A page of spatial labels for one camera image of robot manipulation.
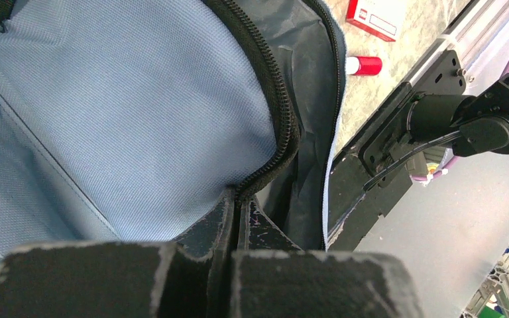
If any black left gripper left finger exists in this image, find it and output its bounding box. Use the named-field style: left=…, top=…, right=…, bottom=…
left=0, top=189, right=236, bottom=317

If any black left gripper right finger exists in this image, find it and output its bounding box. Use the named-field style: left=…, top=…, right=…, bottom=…
left=230, top=198, right=424, bottom=317

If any blue backpack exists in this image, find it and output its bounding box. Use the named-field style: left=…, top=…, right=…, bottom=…
left=0, top=1, right=347, bottom=261

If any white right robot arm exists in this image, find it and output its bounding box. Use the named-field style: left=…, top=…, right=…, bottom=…
left=407, top=73, right=509, bottom=157

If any red cap glue bottle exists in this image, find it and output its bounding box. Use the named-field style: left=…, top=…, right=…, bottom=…
left=345, top=56, right=383, bottom=76

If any red white eraser box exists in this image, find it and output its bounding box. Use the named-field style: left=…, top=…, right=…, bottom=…
left=346, top=0, right=407, bottom=42

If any aluminium frame rail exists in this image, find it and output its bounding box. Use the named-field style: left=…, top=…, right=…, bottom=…
left=437, top=1, right=509, bottom=87

